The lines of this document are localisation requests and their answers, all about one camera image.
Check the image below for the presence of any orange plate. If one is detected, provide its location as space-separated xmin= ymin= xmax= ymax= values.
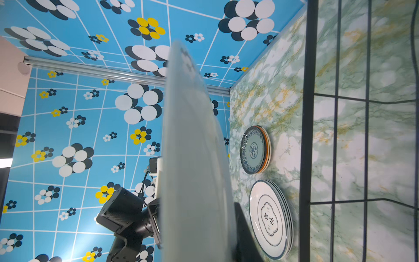
xmin=257 ymin=126 xmax=272 ymax=173

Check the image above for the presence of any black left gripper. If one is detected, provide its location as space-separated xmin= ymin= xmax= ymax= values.
xmin=96 ymin=187 xmax=162 ymax=249

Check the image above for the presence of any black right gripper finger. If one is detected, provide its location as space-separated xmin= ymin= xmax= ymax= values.
xmin=234 ymin=202 xmax=263 ymax=262

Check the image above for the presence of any black wire dish rack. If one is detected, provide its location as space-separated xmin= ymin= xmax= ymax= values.
xmin=299 ymin=1 xmax=419 ymax=262

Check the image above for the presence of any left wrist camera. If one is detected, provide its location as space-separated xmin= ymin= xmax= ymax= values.
xmin=148 ymin=157 xmax=163 ymax=198

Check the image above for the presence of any white plate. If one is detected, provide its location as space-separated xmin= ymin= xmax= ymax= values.
xmin=159 ymin=41 xmax=237 ymax=262
xmin=240 ymin=126 xmax=267 ymax=175
xmin=249 ymin=180 xmax=288 ymax=260
xmin=267 ymin=180 xmax=294 ymax=257

